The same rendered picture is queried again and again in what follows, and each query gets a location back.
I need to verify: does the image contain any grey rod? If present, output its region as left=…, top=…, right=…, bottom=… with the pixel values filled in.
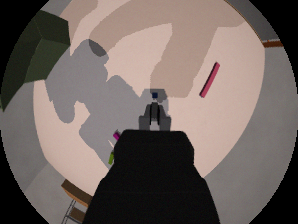
left=151, top=102, right=158, bottom=121

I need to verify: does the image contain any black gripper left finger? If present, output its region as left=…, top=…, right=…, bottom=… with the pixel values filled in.
left=139, top=104, right=152, bottom=130

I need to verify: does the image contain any magenta rod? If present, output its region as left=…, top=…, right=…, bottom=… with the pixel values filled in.
left=113, top=132, right=120, bottom=140

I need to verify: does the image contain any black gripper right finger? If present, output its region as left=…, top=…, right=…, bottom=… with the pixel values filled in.
left=157, top=105, right=172, bottom=131

